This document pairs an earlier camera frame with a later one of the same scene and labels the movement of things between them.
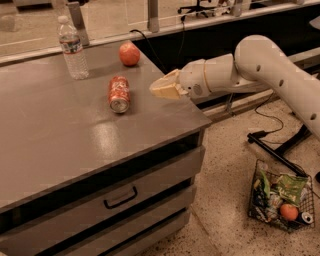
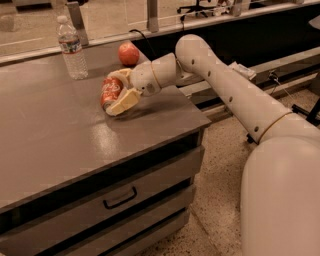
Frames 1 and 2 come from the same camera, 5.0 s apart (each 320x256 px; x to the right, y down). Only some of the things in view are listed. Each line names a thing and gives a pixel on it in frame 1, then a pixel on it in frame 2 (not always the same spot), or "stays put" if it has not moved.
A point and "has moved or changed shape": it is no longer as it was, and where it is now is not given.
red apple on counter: (129, 54) stays put
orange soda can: (119, 94) has moved or changed shape
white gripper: (192, 80) -> (142, 80)
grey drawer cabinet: (98, 166) stays put
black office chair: (197, 9) stays put
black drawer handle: (121, 202) stays put
